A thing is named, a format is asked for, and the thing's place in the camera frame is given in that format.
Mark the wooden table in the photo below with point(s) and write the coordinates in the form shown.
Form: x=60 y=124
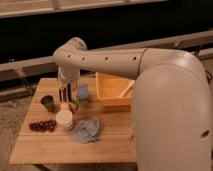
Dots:
x=114 y=146

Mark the bunch of red grapes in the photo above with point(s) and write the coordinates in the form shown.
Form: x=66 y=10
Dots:
x=42 y=126

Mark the white utensil in tray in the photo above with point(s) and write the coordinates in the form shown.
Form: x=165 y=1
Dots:
x=129 y=86

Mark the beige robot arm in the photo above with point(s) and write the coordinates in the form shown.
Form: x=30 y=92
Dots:
x=171 y=101

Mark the metal cup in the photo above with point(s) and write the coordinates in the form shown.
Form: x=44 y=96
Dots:
x=48 y=102

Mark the blue crumpled cloth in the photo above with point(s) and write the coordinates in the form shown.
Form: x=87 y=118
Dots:
x=86 y=131

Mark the white stacked cup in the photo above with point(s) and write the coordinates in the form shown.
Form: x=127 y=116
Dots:
x=65 y=119

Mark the yellow plastic tray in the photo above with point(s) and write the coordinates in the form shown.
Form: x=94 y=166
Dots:
x=109 y=88

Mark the green pepper toy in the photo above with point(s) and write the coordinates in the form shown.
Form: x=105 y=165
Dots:
x=75 y=105

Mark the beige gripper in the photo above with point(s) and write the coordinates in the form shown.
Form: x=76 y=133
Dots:
x=68 y=77

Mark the small yellow block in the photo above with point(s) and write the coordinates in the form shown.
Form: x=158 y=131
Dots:
x=65 y=106

